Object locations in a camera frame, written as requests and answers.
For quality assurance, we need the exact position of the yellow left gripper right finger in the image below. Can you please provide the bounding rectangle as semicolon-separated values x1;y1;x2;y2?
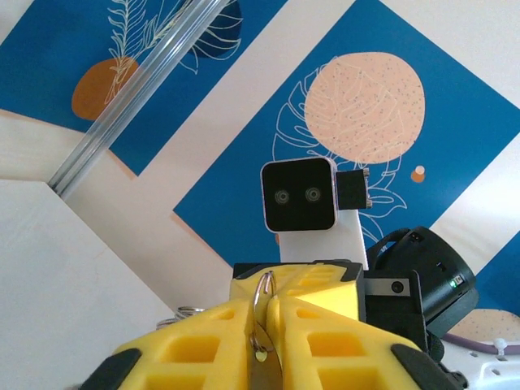
265;295;462;390

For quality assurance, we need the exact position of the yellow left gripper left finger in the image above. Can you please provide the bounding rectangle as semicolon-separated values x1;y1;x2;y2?
79;298;254;390

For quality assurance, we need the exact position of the steel key holder plate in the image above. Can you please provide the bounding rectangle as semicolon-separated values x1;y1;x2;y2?
248;324;284;390

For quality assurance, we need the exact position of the blue poster orange circle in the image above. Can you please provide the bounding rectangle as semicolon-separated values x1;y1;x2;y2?
0;0;290;177

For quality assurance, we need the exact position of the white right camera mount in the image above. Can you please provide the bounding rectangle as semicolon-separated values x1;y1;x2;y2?
275;209;369;271

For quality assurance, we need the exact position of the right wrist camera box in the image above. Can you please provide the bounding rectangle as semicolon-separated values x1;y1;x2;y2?
259;157;339;233

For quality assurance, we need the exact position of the aluminium frame post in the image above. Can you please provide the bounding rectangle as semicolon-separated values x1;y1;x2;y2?
47;0;231;201

